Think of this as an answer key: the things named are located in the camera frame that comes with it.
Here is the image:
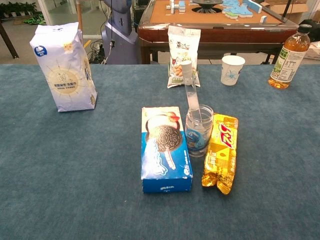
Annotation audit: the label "clear plastic test tube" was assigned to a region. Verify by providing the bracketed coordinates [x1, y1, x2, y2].
[179, 60, 209, 133]

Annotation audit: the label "blue Oreo cookie box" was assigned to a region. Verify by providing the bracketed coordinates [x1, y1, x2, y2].
[140, 106, 194, 194]

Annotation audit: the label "clear plastic jar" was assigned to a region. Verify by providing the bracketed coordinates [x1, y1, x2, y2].
[184, 104, 215, 158]

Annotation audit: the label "yellow gold snack packet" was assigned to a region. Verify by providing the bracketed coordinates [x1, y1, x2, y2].
[201, 113, 239, 196]

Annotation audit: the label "white peanut snack bag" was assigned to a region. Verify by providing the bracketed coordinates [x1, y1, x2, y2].
[166, 24, 202, 89]

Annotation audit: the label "white paper cup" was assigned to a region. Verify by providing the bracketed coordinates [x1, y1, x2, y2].
[220, 55, 246, 87]

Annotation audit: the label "blue felt table cover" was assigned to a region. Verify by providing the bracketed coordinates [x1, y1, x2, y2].
[0, 63, 320, 240]

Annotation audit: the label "tall white paper bag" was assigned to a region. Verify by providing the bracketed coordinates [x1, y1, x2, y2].
[29, 21, 98, 113]

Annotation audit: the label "brown mahjong table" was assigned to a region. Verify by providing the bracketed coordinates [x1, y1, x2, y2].
[136, 0, 300, 65]

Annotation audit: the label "mahjong tile cluster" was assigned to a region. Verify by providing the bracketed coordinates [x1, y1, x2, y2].
[166, 0, 187, 13]

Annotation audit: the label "black mahjong table hub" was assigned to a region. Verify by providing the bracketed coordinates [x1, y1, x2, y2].
[191, 0, 224, 14]

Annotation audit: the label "wooden pole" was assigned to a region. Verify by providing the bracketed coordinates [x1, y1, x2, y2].
[76, 0, 84, 36]

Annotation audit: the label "amber tea bottle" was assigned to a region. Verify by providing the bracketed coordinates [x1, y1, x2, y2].
[267, 23, 313, 90]

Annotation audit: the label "green floor object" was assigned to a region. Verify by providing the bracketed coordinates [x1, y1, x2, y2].
[23, 14, 47, 26]

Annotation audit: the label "white plastic basket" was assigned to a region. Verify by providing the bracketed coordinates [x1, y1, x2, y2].
[303, 41, 320, 61]

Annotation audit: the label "dark table leg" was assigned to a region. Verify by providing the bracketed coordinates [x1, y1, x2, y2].
[0, 21, 20, 60]

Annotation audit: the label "cardboard box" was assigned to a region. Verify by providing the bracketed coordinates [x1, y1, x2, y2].
[259, 0, 311, 25]

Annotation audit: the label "potted green plants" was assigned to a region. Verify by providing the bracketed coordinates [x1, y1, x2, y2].
[0, 1, 38, 18]

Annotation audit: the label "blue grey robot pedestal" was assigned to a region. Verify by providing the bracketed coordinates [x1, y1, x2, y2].
[100, 0, 139, 65]

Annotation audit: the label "tangled floor cables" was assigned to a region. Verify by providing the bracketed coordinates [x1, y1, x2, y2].
[87, 38, 111, 65]

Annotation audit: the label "blue mahjong tile wall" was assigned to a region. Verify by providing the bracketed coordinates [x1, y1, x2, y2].
[222, 0, 263, 20]

